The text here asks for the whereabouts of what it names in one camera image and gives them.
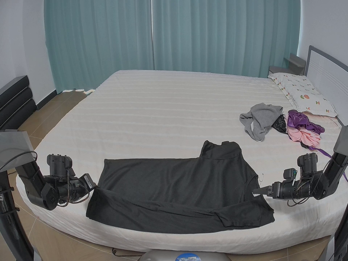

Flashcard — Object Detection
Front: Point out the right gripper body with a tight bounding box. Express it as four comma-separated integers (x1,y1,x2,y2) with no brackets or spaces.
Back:
268,181,294,200

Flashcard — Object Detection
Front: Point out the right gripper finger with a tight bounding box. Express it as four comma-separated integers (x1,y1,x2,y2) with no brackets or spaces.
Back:
252,186,272,196

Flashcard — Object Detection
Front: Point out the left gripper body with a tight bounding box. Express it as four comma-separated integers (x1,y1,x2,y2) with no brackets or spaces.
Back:
77,173,98,198

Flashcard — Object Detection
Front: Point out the black T-shirt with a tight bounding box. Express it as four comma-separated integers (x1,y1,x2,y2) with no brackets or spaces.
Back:
86,140,276,234

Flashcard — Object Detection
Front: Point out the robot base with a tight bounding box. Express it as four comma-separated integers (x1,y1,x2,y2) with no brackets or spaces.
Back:
139,250,226,261

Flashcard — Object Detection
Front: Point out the bed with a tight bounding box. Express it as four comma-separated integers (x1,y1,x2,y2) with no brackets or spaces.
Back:
15,45,348,255

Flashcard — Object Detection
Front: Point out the pink garment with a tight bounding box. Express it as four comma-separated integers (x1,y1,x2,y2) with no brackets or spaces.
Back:
288,127,321,148

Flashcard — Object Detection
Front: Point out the black shiny garment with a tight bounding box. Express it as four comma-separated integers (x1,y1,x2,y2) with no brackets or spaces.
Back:
271,114,289,134

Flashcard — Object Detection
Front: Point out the purple garment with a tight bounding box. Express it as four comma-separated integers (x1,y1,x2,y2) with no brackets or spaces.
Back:
287,109,348,183

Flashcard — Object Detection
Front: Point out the grey garment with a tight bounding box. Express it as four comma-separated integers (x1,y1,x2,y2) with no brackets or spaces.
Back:
239,103,284,142

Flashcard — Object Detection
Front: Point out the white printed pillow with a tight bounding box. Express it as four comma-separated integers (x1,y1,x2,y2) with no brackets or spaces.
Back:
268,72,338,117

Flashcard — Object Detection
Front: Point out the black chest of drawers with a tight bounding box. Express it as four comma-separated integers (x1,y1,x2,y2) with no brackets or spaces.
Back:
0,75,37,131

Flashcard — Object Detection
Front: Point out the grey bedside table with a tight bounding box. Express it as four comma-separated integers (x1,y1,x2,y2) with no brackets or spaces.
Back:
269,53,306,77

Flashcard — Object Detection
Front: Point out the blue-green curtain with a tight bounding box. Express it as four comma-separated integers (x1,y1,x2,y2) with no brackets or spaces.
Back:
43,0,155,94
152,0,301,78

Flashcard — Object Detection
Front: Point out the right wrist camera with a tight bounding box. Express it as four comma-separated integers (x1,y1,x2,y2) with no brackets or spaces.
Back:
283,167,297,184

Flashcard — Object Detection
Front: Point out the black cable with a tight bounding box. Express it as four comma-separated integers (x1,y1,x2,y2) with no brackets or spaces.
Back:
0,151,38,172
111,247,142,258

